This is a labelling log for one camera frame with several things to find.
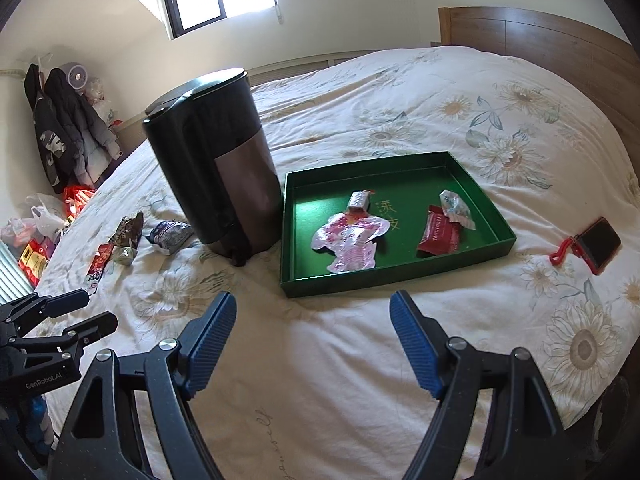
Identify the green box tray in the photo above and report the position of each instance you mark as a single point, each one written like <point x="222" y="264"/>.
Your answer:
<point x="310" y="220"/>

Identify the white radiator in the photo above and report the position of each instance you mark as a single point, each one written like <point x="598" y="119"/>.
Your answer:
<point x="15" y="275"/>

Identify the white plastic bag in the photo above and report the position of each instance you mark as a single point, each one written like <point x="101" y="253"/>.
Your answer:
<point x="44" y="217"/>

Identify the small red candy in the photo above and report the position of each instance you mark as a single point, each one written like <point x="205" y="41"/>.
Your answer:
<point x="360" y="202"/>

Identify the small white fan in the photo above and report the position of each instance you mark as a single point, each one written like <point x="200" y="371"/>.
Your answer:
<point x="78" y="75"/>

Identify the floral bed sheet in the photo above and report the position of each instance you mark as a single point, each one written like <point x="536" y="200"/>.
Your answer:
<point x="350" y="110"/>

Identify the wooden headboard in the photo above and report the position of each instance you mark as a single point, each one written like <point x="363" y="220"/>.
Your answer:
<point x="550" y="35"/>

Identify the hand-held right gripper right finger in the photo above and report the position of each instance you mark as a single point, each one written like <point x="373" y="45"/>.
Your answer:
<point x="415" y="345"/>

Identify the dark red snack packet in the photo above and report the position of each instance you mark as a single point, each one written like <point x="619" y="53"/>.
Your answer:
<point x="440" y="235"/>

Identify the blue and white snack packet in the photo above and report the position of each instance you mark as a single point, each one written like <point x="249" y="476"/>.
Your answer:
<point x="172" y="234"/>

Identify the small green candy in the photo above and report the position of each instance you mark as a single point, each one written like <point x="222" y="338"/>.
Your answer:
<point x="125" y="256"/>

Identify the brown snack packet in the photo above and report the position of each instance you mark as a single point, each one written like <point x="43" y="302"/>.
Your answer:
<point x="127" y="229"/>

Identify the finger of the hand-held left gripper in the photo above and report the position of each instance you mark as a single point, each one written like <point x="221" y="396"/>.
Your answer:
<point x="55" y="307"/>
<point x="85" y="335"/>

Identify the long red snack packet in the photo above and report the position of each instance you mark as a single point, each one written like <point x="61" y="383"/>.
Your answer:
<point x="98" y="265"/>

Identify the black camouflage jacket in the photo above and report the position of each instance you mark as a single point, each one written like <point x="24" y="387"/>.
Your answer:
<point x="47" y="145"/>

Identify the pink character-shaped snack packet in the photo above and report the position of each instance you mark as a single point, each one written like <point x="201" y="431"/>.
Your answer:
<point x="350" y="242"/>

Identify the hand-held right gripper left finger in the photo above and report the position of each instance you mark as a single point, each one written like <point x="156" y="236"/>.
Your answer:
<point x="210" y="345"/>

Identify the clear candy wrapper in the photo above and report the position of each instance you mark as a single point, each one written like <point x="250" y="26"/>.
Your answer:
<point x="457" y="207"/>

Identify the red and yellow packet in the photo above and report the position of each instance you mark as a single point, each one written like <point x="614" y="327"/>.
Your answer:
<point x="35" y="262"/>

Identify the red gift bags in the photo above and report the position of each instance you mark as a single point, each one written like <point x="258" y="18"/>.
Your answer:
<point x="76" y="199"/>

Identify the black electric kettle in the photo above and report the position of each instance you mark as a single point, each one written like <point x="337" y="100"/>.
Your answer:
<point x="200" y="160"/>

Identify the grey puffer jacket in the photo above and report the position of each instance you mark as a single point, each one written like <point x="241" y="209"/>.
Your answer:
<point x="85" y="130"/>

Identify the pink plastic bag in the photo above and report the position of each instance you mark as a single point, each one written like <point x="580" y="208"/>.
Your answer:
<point x="12" y="232"/>

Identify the hanging plastic bags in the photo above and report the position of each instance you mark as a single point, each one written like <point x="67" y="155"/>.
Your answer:
<point x="99" y="102"/>

